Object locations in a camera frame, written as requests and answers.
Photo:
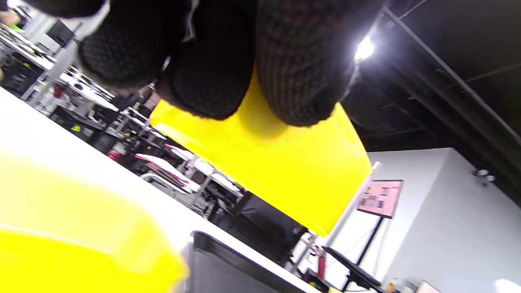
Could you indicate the person's left hand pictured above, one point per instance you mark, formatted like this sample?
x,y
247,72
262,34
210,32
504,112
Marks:
x,y
293,61

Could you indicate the yellow plastic food container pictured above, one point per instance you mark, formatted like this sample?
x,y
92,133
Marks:
x,y
73,244
285,171

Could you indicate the ceiling lamp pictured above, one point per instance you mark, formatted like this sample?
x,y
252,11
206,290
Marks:
x,y
364,48

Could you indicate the pink display on stand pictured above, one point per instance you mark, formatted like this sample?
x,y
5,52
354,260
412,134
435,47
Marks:
x,y
380,199

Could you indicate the black plastic tray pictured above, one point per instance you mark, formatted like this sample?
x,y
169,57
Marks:
x,y
228,268

